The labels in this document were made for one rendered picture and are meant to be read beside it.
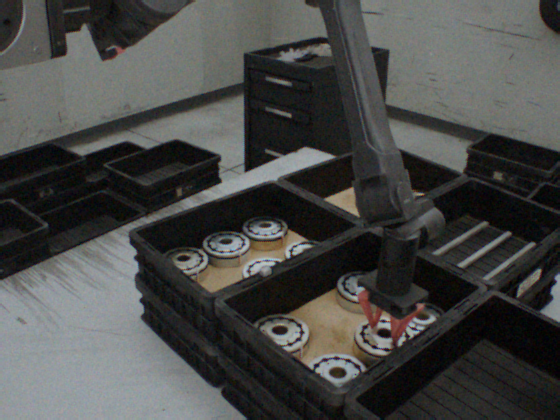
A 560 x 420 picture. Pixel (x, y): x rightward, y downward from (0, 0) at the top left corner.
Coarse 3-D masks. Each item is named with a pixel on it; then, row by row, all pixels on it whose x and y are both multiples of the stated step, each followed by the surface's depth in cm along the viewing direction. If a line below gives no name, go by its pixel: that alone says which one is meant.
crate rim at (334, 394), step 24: (288, 264) 108; (432, 264) 110; (240, 288) 101; (480, 288) 102; (216, 312) 98; (456, 312) 96; (264, 336) 90; (288, 360) 85; (384, 360) 85; (312, 384) 82
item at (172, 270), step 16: (240, 192) 135; (288, 192) 137; (192, 208) 127; (320, 208) 130; (160, 224) 122; (352, 224) 123; (144, 240) 115; (336, 240) 117; (144, 256) 114; (160, 256) 110; (176, 272) 105; (192, 288) 102; (224, 288) 101; (208, 304) 100
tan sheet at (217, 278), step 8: (288, 232) 139; (288, 240) 136; (296, 240) 136; (304, 240) 136; (280, 248) 133; (256, 256) 129; (264, 256) 129; (272, 256) 130; (280, 256) 130; (216, 272) 123; (224, 272) 124; (232, 272) 124; (240, 272) 124; (208, 280) 121; (216, 280) 121; (224, 280) 121; (232, 280) 121; (208, 288) 118; (216, 288) 118
